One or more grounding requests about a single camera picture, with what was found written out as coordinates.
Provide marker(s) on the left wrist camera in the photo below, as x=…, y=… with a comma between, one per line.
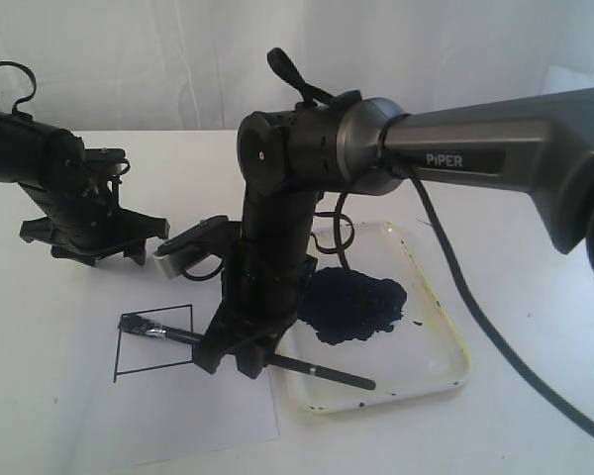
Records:
x=110, y=163

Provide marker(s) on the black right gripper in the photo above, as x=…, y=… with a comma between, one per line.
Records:
x=264, y=282

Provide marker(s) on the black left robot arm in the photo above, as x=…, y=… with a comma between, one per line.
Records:
x=37, y=152

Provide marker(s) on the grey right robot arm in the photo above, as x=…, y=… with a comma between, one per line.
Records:
x=542, y=146

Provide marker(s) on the white plastic paint tray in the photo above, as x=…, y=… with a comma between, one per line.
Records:
x=382, y=322

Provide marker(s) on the white backdrop curtain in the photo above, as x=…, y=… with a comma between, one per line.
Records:
x=201, y=65

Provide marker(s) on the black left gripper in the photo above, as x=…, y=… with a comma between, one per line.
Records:
x=84, y=217

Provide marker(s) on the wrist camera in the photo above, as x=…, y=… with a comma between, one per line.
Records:
x=213, y=236
x=110, y=163

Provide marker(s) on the white paper sheet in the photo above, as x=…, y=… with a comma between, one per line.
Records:
x=132, y=400

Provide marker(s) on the black paintbrush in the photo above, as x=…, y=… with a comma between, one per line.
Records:
x=135, y=324

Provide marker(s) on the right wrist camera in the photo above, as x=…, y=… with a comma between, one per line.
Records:
x=213, y=236

